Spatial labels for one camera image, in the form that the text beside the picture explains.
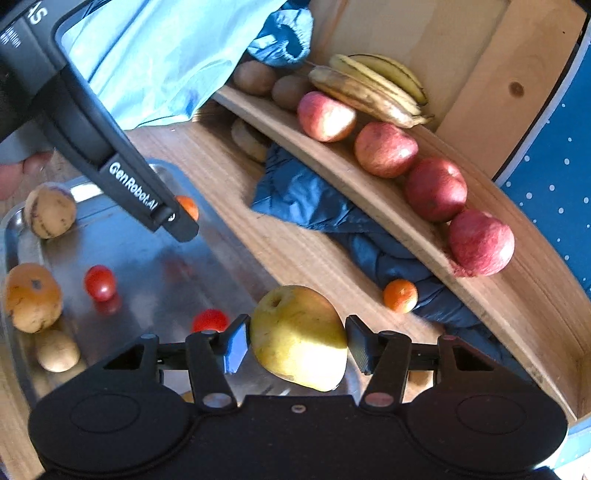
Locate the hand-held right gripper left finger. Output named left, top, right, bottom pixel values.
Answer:
left=102, top=314, right=252, bottom=413

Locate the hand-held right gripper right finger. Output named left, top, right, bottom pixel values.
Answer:
left=345, top=315, right=490, bottom=413

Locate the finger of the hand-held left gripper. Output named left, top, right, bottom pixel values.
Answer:
left=154, top=198, right=200, bottom=241

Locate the mandarin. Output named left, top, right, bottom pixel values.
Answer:
left=175, top=196, right=200, bottom=222
left=383, top=279, right=419, bottom=313

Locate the metal tray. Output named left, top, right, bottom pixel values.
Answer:
left=0, top=159, right=361, bottom=404

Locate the cherry tomato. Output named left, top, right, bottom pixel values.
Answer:
left=191, top=309, right=230, bottom=334
left=84, top=265, right=116, bottom=302

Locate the yellow pear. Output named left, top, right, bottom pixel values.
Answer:
left=250, top=285, right=349, bottom=392

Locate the small brown round fruit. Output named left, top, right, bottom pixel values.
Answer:
left=36, top=329, right=81, bottom=373

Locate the person's left hand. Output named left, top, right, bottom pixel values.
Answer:
left=0, top=151, right=53, bottom=200

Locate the light blue striped garment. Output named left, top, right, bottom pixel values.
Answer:
left=60, top=0, right=296, bottom=132

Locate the pale striped pepino melon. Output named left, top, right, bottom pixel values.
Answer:
left=24, top=183, right=78, bottom=240

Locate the brown flat disc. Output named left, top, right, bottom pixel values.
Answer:
left=231, top=117, right=273, bottom=163

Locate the dark blue quilted jacket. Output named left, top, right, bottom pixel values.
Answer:
left=250, top=142, right=532, bottom=384

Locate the dark red apple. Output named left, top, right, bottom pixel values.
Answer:
left=405, top=157, right=468, bottom=223
left=448, top=209, right=515, bottom=278

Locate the orange pepino melon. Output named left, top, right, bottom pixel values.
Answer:
left=4, top=263, right=64, bottom=334

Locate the curved wooden shelf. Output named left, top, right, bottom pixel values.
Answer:
left=213, top=85, right=591, bottom=423

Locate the brown kiwi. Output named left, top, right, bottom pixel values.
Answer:
left=271, top=75, right=312, bottom=112
left=232, top=60, right=278, bottom=97

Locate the red-yellow apple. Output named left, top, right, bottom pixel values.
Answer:
left=297, top=91, right=358, bottom=143
left=354, top=121, right=419, bottom=179

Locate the blue elastic cloth cover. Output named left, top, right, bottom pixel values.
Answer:
left=247, top=0, right=315, bottom=70

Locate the brown-spotted banana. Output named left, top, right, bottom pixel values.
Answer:
left=308, top=65, right=435, bottom=129

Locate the yellow banana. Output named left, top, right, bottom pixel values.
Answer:
left=329, top=54, right=428, bottom=116
left=348, top=54, right=428, bottom=106

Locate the blue dotted cloth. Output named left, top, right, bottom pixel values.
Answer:
left=501, top=41, right=591, bottom=472

